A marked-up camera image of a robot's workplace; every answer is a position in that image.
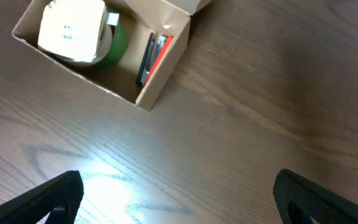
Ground red utility knife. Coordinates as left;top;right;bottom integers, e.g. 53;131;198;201
135;32;173;87

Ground brown cardboard box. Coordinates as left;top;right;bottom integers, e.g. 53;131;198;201
12;0;207;110

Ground green tape roll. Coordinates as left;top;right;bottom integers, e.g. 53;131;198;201
97;8;128;67

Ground yellow white sticky note pad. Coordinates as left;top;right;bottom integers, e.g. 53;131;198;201
37;0;119;63

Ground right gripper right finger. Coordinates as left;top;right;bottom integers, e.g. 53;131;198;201
273;169;358;224

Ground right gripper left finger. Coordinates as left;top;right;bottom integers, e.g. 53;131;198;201
0;170;84;224

